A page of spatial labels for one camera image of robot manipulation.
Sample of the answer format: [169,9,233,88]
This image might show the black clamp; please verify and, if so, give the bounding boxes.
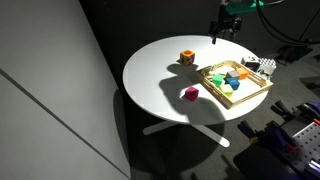
[270,99,295,118]
[237,119,265,142]

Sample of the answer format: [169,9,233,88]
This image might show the light green cube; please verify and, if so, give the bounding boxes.
[219,83,235,98]

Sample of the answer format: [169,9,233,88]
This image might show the white table base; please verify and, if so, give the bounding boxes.
[142,119,231,148]

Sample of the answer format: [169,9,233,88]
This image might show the black block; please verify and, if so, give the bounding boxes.
[244,60,261,72]

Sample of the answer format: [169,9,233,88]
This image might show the white card black drawing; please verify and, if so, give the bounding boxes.
[240,55,261,64]

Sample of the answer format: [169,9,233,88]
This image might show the grey block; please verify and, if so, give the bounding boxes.
[226,70,240,80]

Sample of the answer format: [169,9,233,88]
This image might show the black white patterned cube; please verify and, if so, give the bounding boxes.
[258,57,278,80]

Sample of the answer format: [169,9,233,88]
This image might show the blue cube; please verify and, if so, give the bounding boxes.
[225,77,241,91]

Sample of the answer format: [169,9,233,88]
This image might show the black bag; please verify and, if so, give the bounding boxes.
[276,43,315,65]

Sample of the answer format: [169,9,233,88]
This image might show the perforated metal board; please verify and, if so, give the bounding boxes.
[290,121,320,168]

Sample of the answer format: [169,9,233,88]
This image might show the purple clamp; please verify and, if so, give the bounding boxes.
[264,122,300,152]
[297,100,320,123]

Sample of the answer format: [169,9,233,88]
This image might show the black cables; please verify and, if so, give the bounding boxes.
[255,0,320,46]

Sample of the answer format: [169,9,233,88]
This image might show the orange cube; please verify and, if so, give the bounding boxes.
[235,67,250,80]

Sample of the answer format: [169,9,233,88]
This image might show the wooden tray box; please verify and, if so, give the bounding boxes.
[199,59,274,110]

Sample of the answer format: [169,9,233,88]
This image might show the magenta cube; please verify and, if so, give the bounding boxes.
[184,85,200,102]

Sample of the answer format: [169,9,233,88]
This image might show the orange block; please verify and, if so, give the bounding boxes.
[179,49,196,66]

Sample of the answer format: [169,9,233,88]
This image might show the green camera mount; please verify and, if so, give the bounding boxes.
[224,0,266,15]

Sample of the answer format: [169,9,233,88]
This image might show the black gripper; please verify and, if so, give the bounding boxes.
[208,12,243,46]

